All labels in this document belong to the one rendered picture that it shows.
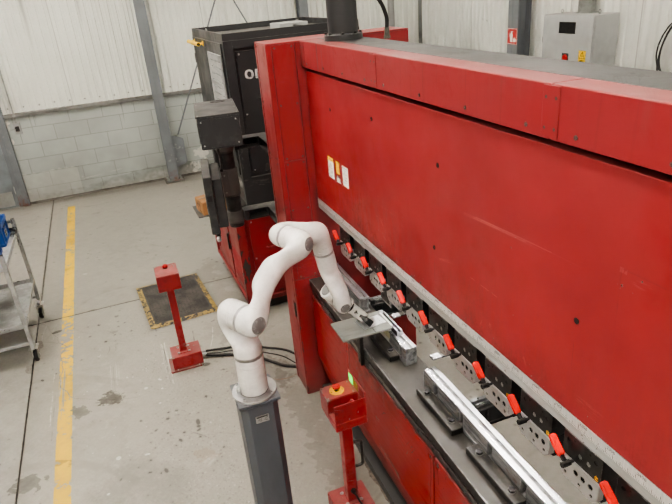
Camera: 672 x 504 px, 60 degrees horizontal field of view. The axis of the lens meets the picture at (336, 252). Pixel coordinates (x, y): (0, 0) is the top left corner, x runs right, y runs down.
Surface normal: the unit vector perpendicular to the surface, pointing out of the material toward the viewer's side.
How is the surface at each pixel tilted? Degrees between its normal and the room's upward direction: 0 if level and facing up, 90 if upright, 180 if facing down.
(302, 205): 90
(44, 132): 90
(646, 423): 90
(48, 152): 90
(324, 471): 0
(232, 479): 0
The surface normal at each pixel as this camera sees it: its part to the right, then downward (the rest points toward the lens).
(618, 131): -0.93, 0.22
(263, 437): 0.38, 0.36
